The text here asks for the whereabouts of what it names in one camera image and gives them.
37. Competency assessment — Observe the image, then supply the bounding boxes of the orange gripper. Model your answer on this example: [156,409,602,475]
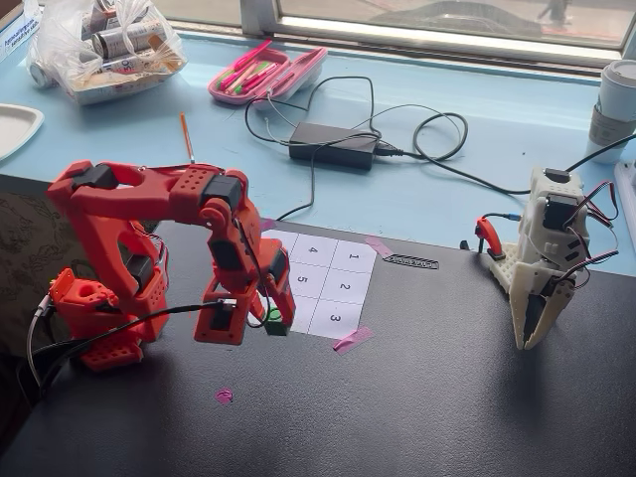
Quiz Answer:
[232,237,298,333]

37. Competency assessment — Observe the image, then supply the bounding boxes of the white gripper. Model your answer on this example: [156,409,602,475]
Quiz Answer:
[510,259,580,352]

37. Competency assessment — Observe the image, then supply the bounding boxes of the green cube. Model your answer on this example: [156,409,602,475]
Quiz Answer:
[264,306,292,338]

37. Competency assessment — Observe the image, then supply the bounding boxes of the numbered grid paper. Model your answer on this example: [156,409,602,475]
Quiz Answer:
[259,229,379,341]

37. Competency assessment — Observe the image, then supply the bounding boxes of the orange table clamp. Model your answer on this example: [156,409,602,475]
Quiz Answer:
[473,214,507,261]

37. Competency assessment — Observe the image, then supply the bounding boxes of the black striped sticker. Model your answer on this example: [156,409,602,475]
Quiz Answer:
[382,253,441,271]

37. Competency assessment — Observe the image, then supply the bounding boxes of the white power strip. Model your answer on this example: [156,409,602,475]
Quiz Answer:
[613,159,636,201]

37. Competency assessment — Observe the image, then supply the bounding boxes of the black power adapter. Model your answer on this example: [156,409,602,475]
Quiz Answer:
[288,121,381,172]

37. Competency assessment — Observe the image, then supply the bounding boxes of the orange pencil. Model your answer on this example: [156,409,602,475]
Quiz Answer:
[179,111,197,166]

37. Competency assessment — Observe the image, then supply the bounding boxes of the paper coffee cup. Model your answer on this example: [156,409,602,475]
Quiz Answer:
[584,59,636,166]

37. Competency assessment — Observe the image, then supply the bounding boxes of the pink pencil case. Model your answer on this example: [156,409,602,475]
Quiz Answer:
[207,45,329,106]

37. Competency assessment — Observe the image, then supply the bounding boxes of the pink pen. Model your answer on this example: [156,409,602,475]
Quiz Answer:
[233,39,274,72]

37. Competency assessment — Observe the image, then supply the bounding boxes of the printed food box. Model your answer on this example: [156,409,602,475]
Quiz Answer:
[64,58,188,106]

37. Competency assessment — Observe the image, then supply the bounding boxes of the printed drink can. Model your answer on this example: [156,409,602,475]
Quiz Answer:
[26,58,59,90]
[90,24,168,57]

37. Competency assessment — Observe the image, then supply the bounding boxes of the white paper plate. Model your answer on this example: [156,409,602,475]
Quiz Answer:
[0,102,46,163]

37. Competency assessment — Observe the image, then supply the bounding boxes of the clear plastic bag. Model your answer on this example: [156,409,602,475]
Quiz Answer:
[26,0,190,107]

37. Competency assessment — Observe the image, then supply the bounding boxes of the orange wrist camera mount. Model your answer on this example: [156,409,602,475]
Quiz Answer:
[193,277,251,346]

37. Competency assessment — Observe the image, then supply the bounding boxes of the black red servo wires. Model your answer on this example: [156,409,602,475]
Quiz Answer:
[563,179,621,290]

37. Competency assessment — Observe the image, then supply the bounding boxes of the black adapter input cable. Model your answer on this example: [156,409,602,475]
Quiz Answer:
[243,75,383,223]

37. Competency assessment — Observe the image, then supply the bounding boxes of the black camera cable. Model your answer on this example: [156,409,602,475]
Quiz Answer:
[28,299,226,395]

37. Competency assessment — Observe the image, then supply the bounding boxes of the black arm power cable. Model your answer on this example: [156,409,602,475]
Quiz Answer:
[567,132,636,174]

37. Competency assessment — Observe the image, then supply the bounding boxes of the black adapter output cable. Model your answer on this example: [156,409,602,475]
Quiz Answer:
[372,102,534,196]

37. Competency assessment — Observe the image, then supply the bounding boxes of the grey usb cable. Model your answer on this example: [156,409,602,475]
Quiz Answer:
[24,292,55,390]

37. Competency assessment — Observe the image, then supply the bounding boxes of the grey window frame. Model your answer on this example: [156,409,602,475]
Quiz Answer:
[239,0,636,77]

